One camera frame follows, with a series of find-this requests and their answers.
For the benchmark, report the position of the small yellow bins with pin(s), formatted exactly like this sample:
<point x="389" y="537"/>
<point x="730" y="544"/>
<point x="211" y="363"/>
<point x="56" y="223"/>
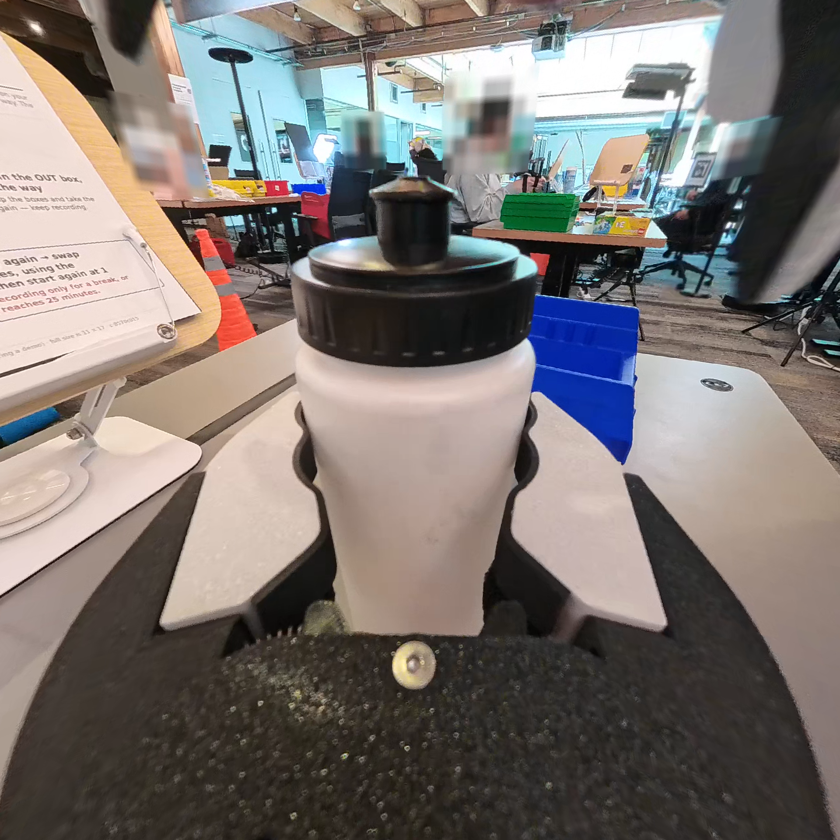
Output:
<point x="236" y="188"/>

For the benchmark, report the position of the printed instruction sheet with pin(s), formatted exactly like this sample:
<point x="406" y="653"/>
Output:
<point x="65" y="262"/>

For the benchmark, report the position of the blue plastic bin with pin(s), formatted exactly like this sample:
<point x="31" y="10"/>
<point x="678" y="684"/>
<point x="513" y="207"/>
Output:
<point x="584" y="380"/>

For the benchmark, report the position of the black bottle lid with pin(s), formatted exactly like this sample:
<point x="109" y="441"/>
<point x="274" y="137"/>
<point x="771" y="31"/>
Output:
<point x="407" y="315"/>

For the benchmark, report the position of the red chair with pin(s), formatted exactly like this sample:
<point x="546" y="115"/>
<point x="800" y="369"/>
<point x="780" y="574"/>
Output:
<point x="315" y="210"/>

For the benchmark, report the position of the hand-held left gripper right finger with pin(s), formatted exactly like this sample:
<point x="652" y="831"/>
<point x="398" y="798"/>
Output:
<point x="584" y="525"/>

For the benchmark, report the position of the green stacked bins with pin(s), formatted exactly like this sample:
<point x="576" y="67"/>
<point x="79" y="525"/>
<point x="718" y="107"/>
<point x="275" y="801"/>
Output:
<point x="538" y="213"/>

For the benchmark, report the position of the small red bin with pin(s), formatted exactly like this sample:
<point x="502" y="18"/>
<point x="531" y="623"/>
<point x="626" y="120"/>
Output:
<point x="275" y="188"/>

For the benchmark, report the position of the background document stand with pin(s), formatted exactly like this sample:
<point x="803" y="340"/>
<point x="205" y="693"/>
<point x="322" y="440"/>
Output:
<point x="617" y="164"/>

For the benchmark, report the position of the black floor lamp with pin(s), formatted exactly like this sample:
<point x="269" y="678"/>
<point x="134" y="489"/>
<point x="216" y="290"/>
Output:
<point x="229" y="56"/>

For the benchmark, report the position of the orange traffic cone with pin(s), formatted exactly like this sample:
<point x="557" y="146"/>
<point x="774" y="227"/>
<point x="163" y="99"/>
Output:
<point x="226" y="302"/>

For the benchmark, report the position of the black office chair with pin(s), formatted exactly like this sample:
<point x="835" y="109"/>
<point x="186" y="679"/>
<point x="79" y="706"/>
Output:
<point x="689" y="223"/>

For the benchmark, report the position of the white plastic bottle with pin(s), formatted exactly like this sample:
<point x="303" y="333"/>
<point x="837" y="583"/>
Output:
<point x="413" y="492"/>

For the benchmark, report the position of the wooden background table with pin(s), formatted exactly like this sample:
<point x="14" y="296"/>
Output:
<point x="577" y="239"/>

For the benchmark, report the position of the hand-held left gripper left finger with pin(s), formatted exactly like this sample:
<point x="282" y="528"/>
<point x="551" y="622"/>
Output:
<point x="249" y="518"/>

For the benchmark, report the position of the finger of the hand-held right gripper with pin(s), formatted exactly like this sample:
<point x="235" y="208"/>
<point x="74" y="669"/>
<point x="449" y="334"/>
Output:
<point x="800" y="131"/>
<point x="131" y="23"/>

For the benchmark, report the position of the yellow cardboard box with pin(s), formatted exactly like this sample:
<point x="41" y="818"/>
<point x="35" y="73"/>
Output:
<point x="623" y="226"/>

